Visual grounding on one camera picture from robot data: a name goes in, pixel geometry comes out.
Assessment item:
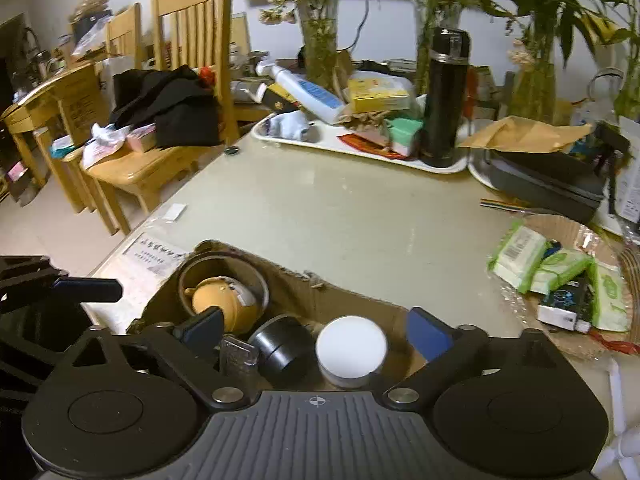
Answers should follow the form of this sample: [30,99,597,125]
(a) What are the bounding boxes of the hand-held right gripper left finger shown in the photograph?
[65,307,261,408]

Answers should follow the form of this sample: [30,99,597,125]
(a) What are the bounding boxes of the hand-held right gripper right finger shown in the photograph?
[382,307,576,408]

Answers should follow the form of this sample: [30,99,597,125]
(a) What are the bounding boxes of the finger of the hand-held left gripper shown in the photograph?
[0,255,124,304]

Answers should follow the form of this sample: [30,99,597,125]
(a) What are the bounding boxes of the yellow animal toy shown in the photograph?
[183,275,259,334]

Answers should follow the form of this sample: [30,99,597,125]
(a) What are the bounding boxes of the clear plastic case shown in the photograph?
[218,334,260,389]

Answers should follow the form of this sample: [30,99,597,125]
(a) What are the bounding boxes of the amber tape ring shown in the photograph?
[177,252,269,337]

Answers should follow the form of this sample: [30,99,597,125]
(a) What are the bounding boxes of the white jar with orange label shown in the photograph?
[314,315,389,389]

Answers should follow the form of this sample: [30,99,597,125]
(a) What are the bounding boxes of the black tape roll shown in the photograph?
[248,314,314,387]

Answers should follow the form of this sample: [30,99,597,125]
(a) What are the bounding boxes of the brown cardboard box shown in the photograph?
[127,239,452,394]

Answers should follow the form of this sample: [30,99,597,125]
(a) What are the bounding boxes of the lined practice paper sheet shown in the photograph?
[82,269,177,336]

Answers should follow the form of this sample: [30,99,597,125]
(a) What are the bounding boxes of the calligraphy paper sheet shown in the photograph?
[119,232,194,281]

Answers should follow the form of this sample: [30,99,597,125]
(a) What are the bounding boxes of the white green wet wipes pack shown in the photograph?
[529,248,594,296]
[487,224,549,294]
[584,259,631,334]

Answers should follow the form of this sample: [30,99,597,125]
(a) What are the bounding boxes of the wooden chair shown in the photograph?
[82,0,236,237]
[103,3,144,74]

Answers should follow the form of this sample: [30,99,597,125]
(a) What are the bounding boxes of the black and white small carton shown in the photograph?
[537,272,594,334]

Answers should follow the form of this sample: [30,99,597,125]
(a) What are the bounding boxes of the white plastic bag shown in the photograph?
[79,122,134,169]

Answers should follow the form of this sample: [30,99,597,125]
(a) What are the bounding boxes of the pink box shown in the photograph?
[124,122,159,154]

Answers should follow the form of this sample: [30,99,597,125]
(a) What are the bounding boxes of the white round plate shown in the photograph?
[467,152,506,191]

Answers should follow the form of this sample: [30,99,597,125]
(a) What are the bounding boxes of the wooden side desk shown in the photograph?
[2,62,109,214]

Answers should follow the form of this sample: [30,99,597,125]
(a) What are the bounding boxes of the black flat case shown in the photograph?
[482,149,609,224]

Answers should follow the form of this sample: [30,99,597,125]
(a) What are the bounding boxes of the green box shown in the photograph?
[387,117,426,159]

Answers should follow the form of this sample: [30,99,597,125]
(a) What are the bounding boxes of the black cloth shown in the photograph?
[108,64,221,150]

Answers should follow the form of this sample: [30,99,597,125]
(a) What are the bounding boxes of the red packet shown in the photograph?
[337,132,396,154]

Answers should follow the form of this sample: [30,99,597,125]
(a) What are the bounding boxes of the white plastic stand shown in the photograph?
[589,359,640,477]

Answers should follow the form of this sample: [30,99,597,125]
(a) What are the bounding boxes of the white plastic tray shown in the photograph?
[249,114,471,175]

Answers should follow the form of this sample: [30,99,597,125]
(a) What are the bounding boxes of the brown paper envelope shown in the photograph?
[457,115,596,154]

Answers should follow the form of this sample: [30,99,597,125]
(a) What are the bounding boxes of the blue and white sock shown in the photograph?
[267,111,321,142]

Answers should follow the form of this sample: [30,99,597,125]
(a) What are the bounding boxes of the brown crinkled paper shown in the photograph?
[337,108,396,131]

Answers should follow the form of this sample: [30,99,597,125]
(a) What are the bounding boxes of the black thermos bottle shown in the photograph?
[419,27,471,169]

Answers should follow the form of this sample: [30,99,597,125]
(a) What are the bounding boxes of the dark box with gold emblem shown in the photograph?
[262,82,304,114]

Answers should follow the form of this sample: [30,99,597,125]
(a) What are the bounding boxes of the yellow box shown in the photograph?
[347,72,416,114]

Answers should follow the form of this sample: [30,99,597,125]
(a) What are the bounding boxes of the white lotion bottle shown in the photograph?
[255,59,347,124]

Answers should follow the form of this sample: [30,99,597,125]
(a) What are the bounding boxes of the rainbow ribbon cable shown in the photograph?
[479,198,532,211]

